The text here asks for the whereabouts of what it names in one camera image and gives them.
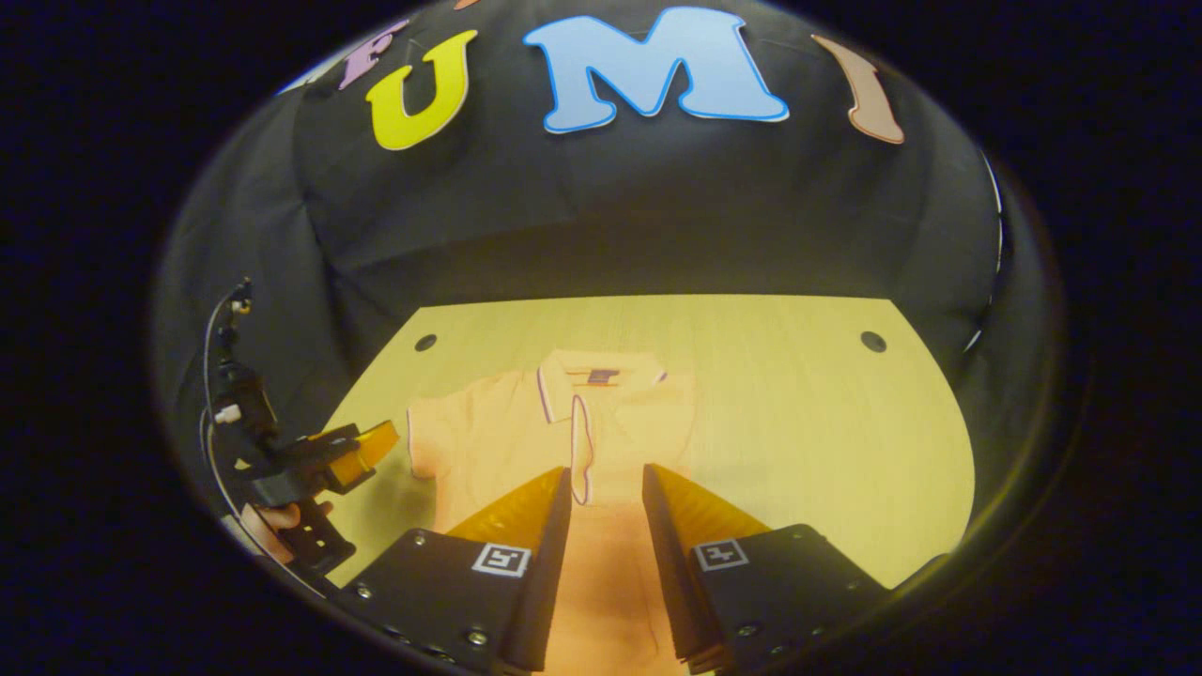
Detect orange T-shirt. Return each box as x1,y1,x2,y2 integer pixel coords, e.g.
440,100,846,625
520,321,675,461
406,349,698,676

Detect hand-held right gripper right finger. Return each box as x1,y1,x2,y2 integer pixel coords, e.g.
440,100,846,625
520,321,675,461
642,463,893,675

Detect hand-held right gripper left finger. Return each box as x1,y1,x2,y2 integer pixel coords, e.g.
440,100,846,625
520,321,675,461
333,467,574,675

